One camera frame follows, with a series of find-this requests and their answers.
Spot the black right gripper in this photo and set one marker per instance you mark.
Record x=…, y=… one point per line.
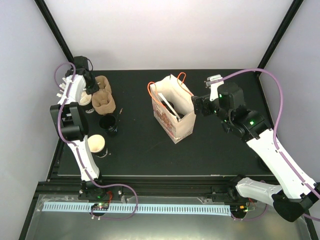
x=197, y=102

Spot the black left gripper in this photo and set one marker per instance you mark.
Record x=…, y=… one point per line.
x=96, y=87

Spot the cream bear-print paper bag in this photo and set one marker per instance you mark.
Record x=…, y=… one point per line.
x=175, y=91

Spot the black paper coffee cup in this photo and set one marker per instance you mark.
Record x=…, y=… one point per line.
x=97, y=145
x=109, y=124

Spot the white stirrer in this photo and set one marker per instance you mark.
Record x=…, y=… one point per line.
x=164, y=99

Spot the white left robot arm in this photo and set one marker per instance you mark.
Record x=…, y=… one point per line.
x=69, y=118

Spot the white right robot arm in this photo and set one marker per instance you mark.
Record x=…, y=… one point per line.
x=295, y=192

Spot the stacked brown pulp cup carriers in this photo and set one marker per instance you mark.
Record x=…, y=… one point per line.
x=102, y=100

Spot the white plastic stirrers bundle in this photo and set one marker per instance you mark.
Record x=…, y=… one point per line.
x=62, y=87

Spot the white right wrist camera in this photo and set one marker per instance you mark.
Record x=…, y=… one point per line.
x=213, y=82

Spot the left black frame post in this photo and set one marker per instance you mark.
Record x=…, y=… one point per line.
x=48, y=17

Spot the black frame post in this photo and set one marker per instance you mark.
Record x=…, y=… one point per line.
x=280, y=32
x=48, y=17

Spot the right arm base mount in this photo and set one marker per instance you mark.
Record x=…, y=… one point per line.
x=226, y=191

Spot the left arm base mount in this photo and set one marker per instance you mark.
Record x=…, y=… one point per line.
x=90, y=192

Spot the black aluminium front rail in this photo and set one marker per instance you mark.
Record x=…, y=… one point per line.
x=148, y=186

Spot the light blue slotted cable duct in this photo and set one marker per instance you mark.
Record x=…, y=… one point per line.
x=141, y=208

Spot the right black frame post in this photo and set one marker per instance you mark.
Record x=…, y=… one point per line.
x=280, y=32

